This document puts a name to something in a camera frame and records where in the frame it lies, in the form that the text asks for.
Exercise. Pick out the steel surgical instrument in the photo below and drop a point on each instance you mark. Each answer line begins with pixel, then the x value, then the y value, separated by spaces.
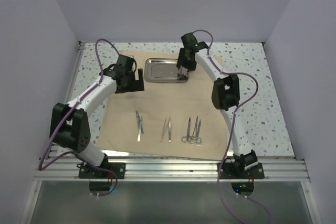
pixel 165 126

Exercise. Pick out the curved steel scissors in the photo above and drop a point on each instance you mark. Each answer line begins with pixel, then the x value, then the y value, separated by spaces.
pixel 187 136

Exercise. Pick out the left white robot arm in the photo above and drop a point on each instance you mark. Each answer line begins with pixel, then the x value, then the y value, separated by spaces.
pixel 70 121

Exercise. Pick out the wide steel tweezers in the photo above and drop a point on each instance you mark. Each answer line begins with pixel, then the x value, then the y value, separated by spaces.
pixel 169 131

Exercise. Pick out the steel scalpel handle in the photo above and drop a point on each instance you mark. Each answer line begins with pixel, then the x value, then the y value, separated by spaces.
pixel 139 122
pixel 139 136

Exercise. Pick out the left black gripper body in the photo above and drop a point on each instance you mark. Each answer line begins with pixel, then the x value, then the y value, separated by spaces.
pixel 130 75

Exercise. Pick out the steel forceps clamp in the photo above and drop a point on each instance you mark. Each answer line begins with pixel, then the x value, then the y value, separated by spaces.
pixel 192 138

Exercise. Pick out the aluminium rail frame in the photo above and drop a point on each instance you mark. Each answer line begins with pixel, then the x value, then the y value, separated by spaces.
pixel 262 116

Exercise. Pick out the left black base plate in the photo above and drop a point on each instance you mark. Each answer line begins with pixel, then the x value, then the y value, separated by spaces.
pixel 110 170

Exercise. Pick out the beige cloth wrap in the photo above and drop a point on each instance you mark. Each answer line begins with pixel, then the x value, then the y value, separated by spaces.
pixel 178 101

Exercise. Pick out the steel instrument tray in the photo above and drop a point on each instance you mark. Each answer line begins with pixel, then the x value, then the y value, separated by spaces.
pixel 161 70

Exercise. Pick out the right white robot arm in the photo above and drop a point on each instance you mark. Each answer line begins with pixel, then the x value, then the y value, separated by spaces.
pixel 225 97

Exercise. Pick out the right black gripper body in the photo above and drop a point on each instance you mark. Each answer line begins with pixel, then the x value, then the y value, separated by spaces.
pixel 186 59

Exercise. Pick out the steel surgical scissors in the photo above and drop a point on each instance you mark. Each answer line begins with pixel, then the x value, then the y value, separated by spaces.
pixel 198 140

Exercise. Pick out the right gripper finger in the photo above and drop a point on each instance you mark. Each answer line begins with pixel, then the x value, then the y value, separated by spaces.
pixel 181 58
pixel 190 66

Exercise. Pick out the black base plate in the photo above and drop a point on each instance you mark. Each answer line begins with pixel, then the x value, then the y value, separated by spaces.
pixel 230 170
pixel 110 170

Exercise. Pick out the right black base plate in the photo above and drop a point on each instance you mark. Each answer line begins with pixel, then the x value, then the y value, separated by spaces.
pixel 230 170

